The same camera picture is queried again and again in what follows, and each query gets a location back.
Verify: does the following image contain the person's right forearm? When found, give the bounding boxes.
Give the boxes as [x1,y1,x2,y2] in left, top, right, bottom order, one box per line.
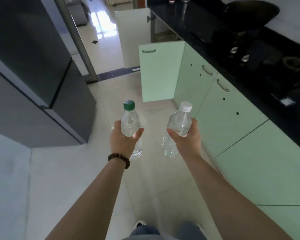
[182,152,298,240]

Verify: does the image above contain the pale open cabinet door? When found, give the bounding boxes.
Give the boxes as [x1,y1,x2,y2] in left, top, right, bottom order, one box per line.
[114,8,156,69]

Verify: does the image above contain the grey sofa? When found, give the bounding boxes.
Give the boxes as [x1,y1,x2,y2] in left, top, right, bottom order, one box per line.
[67,2,88,27]

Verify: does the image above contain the light green kitchen cabinet unit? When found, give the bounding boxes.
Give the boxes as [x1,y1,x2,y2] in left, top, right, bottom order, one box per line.
[150,10,300,240]

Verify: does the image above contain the person's left hand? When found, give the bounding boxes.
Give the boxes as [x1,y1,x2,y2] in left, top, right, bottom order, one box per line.
[109,120,145,161]

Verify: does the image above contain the clear bottle with white cap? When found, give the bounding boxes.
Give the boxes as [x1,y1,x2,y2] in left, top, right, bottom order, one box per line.
[161,101,193,157]

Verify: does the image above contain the black wok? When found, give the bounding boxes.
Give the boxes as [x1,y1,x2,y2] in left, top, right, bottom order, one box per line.
[224,0,281,26]

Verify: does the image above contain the clear bottle with green cap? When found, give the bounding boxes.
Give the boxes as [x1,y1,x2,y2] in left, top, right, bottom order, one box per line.
[120,100,143,160]

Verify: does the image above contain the light green open cabinet door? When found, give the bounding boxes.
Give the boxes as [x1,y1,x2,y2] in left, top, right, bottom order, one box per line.
[138,41,186,103]

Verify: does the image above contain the person's right hand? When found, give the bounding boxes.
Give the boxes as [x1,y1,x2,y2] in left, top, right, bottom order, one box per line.
[166,117,203,159]

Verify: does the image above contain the basket inside cabinet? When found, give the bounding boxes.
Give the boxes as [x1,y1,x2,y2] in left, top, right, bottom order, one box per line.
[154,32,177,43]

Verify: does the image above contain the person's grey trousers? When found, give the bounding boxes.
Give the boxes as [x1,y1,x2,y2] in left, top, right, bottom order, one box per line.
[122,221,208,240]

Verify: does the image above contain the dark grey refrigerator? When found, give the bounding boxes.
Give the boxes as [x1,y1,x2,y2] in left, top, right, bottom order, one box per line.
[0,0,97,148]

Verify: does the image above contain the brown bead bracelet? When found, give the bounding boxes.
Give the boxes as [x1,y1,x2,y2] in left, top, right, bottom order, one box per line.
[107,153,131,170]

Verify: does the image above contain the black gas stove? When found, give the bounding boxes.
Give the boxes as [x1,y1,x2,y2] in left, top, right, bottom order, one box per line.
[214,27,300,108]

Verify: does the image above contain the person's left forearm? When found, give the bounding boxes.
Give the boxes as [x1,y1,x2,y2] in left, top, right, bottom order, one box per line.
[44,157,130,240]

